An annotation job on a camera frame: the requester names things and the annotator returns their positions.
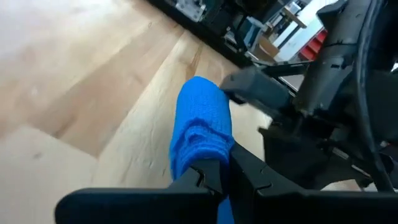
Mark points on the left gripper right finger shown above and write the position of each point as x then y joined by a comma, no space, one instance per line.
311,208

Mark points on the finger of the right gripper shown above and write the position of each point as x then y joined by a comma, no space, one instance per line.
258,90

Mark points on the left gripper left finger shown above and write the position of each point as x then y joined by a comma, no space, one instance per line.
140,205

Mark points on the blue elastic bandage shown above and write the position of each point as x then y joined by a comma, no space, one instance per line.
202,124

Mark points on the brown cardboard box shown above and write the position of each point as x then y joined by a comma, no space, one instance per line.
265,49

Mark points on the red storage bin shelf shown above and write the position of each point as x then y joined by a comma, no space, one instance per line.
312,46

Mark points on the white arm base bracket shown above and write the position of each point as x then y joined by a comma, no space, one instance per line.
191,7

